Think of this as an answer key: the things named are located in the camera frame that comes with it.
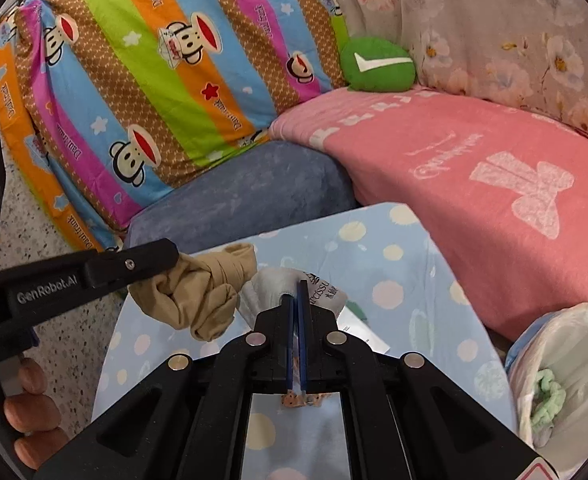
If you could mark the beige floral quilt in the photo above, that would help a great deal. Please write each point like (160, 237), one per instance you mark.
(498, 30)

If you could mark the white flat sachet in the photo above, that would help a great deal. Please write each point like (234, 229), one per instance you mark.
(361, 332)

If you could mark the leopard print scrunchie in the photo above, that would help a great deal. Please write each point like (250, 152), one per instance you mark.
(299, 400)

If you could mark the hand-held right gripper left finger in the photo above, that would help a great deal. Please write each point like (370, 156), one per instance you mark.
(214, 410)

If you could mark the green fluffy headband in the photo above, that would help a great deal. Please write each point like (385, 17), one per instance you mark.
(548, 400)

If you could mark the tan knotted stocking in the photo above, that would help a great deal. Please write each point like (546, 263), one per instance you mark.
(199, 295)

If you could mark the grey tissue packet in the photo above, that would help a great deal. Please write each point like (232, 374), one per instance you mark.
(269, 287)

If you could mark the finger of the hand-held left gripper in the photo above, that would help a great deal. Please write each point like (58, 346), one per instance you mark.
(134, 262)

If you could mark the pink bow print blanket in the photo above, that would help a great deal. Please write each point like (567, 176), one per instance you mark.
(448, 200)

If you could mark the green round cushion white tick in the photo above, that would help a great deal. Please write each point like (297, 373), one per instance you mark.
(377, 67)

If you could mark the person's left hand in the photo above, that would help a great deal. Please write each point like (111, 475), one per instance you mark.
(31, 412)

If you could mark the blue-grey cushion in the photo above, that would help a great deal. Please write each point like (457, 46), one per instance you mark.
(254, 190)

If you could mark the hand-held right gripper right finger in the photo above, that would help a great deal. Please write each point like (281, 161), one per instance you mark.
(373, 410)

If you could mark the cartoon monkey striped pillow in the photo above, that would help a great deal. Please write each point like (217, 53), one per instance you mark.
(19, 125)
(174, 85)

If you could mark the white lined waste bin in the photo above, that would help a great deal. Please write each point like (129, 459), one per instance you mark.
(583, 360)

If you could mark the light blue bin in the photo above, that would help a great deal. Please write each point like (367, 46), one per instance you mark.
(513, 351)

